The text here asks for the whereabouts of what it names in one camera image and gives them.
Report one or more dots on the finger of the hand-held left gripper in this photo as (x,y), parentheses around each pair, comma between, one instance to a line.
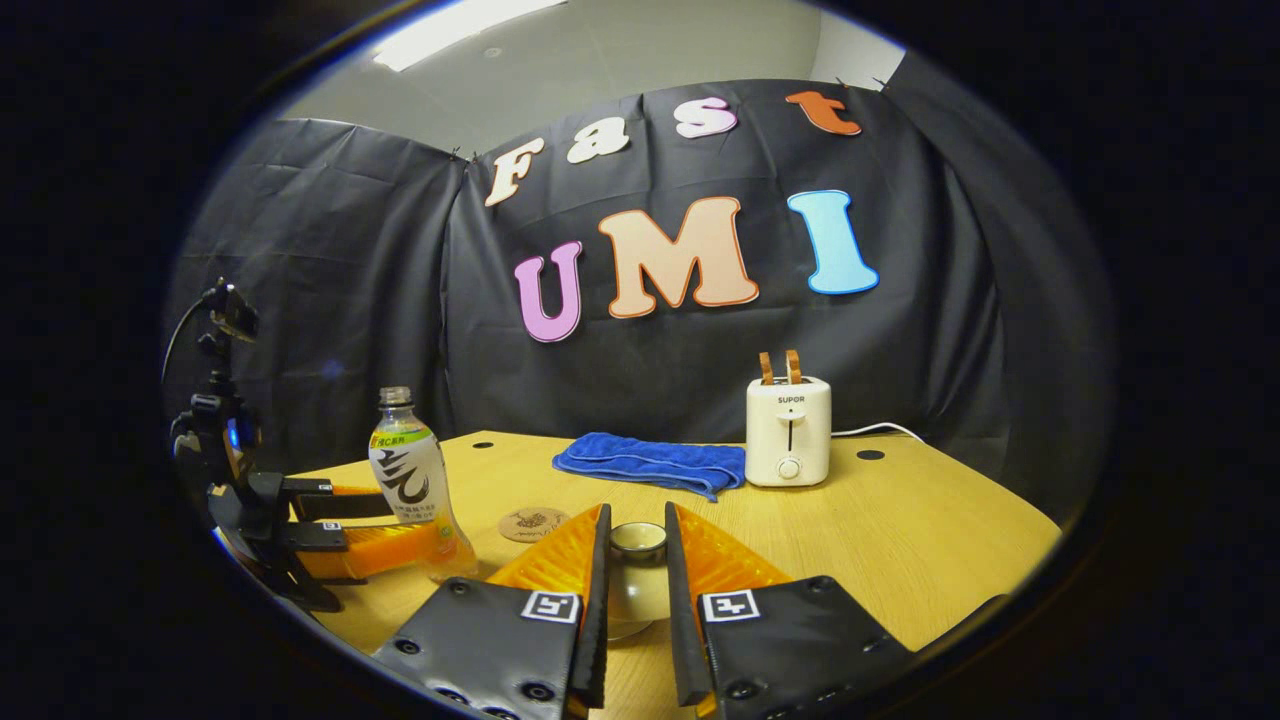
(345,503)
(340,555)

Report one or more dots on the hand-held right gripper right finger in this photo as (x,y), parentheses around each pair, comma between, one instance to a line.
(680,620)

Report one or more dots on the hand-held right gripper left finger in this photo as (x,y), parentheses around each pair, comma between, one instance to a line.
(598,620)

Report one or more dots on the cream ceramic teacup lid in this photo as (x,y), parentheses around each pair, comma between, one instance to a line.
(638,585)

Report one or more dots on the clear plastic water bottle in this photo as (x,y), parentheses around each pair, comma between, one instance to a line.
(405,470)

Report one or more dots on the round brown coaster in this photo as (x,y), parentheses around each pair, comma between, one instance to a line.
(530,525)

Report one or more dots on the folded blue towel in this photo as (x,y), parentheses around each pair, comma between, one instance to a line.
(650,462)

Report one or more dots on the black backdrop cloth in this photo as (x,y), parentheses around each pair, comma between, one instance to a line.
(330,300)

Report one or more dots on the white toaster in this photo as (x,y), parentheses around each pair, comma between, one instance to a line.
(788,440)

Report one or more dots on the brown toast slice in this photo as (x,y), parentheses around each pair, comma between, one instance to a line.
(766,368)
(793,366)

